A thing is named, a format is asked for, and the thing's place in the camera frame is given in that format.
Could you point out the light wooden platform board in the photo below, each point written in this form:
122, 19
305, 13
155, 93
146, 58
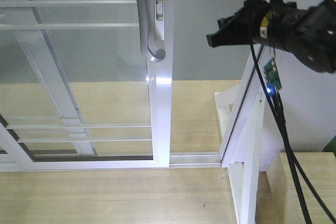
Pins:
182, 195

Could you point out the white wall panel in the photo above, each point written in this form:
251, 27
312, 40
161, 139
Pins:
308, 99

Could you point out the green rolled mat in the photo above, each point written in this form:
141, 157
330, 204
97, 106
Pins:
331, 146

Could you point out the grey door handle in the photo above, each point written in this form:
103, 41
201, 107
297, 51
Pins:
144, 30

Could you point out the white sliding glass door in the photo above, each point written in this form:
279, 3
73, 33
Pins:
124, 99

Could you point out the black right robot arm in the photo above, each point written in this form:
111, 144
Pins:
309, 34

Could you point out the green circuit board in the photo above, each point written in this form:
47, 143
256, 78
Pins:
273, 83

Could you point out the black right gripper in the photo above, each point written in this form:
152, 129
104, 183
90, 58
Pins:
243, 26

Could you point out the light wooden box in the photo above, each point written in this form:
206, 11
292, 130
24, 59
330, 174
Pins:
277, 201

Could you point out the white door frame post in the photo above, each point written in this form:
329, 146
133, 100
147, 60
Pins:
240, 111

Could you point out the white fixed glass panel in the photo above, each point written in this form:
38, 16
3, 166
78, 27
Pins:
42, 57

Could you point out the aluminium door floor track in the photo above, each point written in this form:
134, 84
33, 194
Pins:
195, 160

